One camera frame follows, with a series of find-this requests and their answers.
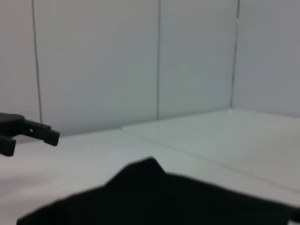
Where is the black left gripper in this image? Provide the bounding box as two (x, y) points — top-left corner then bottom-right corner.
(0, 112), (60, 158)

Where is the black t-shirt with FREE print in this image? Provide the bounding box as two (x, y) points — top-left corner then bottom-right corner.
(16, 157), (300, 225)

